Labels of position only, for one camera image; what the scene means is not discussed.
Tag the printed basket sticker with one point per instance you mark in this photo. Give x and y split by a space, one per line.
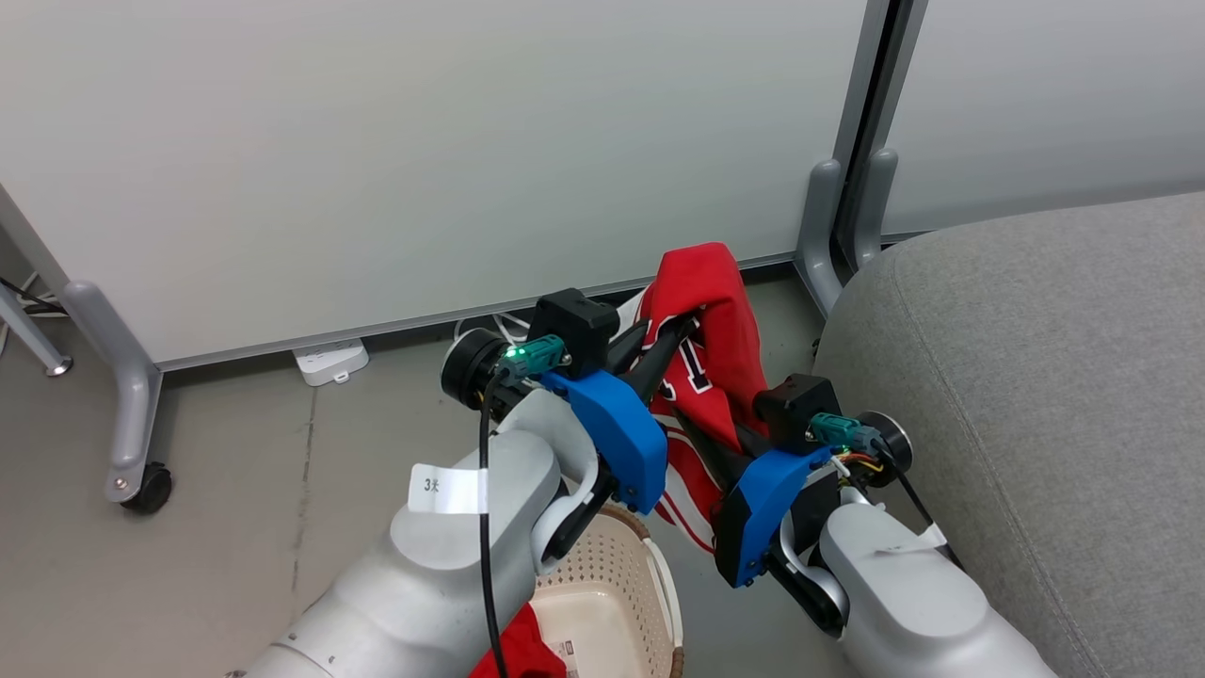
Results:
565 659

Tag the white power strip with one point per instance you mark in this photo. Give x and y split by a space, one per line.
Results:
329 361

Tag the black caster wheel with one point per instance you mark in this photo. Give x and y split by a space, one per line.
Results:
151 490

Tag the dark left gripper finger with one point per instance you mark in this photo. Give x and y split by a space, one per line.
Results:
629 347
664 358

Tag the narrow white partition panel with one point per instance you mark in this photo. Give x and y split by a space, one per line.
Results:
1045 104

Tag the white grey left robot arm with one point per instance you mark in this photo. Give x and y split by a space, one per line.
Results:
424 584

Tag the grey metal table leg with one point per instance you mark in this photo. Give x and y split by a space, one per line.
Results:
33 334

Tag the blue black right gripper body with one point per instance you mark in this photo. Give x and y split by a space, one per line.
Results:
758 513

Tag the grey fabric sofa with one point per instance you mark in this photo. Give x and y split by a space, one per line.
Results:
1036 395

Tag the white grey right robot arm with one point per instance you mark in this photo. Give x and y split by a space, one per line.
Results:
904 603

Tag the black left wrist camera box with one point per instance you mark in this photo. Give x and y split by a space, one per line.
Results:
576 325

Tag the grey partition foot with caster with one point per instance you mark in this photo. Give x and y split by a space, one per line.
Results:
132 386

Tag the red basketball jersey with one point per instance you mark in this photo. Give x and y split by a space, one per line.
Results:
715 311

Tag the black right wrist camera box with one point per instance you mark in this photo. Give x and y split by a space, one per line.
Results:
795 405

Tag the white paper label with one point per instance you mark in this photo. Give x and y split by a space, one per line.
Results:
450 488

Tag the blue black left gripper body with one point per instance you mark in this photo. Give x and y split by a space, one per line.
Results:
621 443

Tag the cream perforated laundry basket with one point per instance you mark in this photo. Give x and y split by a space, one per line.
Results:
612 603

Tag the red shorts white stripe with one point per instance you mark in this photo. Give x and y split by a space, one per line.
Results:
522 650

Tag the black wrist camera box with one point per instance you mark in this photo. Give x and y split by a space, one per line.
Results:
576 325
795 405

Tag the wide white partition panel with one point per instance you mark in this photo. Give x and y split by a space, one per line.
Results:
424 160

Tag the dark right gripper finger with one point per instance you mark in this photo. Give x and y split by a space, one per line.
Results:
751 440
711 443

